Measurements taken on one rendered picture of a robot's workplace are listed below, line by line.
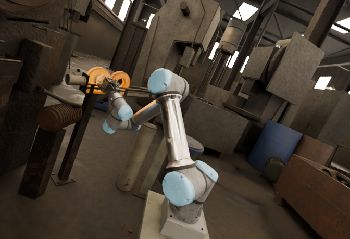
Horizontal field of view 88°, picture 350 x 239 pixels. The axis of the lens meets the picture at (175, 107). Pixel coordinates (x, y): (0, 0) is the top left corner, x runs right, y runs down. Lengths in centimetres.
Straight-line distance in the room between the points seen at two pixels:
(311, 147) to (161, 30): 321
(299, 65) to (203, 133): 221
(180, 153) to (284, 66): 329
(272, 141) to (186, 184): 296
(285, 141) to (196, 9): 264
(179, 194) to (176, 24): 304
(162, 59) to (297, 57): 240
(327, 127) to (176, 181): 451
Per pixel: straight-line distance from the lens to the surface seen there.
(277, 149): 355
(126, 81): 131
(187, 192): 67
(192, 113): 261
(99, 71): 118
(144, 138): 129
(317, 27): 512
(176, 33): 338
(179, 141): 70
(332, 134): 511
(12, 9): 90
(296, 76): 406
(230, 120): 289
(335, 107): 498
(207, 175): 79
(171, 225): 87
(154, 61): 337
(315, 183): 246
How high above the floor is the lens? 90
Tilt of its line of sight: 9 degrees down
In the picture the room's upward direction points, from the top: 23 degrees clockwise
